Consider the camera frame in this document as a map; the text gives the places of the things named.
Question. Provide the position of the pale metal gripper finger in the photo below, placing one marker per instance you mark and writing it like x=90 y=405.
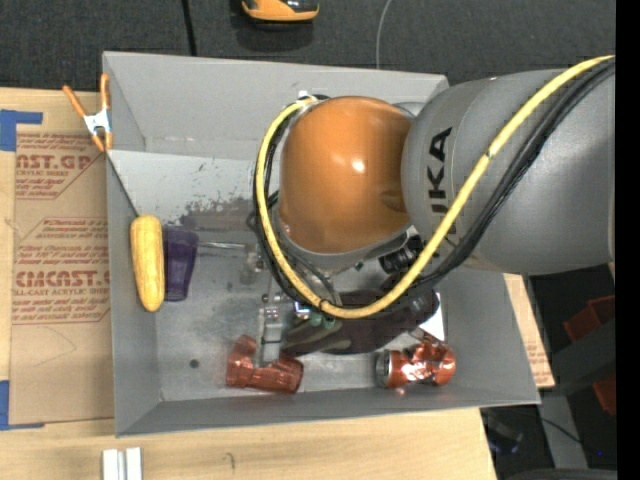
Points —
x=252 y=268
x=271 y=338

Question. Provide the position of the dark brown cloth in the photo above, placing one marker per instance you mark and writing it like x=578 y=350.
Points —
x=370 y=328

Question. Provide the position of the purple translucent plastic cup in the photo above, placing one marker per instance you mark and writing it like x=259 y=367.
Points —
x=179 y=263

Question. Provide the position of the brown cardboard board red print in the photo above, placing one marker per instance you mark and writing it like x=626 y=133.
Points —
x=55 y=318

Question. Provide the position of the grey metal bin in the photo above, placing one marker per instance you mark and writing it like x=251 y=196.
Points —
x=210 y=328

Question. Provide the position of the crushed orange drink can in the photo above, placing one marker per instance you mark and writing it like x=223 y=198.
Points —
x=417 y=365

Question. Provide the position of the yellow toy corn cob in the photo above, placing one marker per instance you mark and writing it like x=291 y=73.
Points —
x=147 y=263

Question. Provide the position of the black cylinder on white bracket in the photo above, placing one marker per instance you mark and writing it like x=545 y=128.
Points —
x=400 y=258

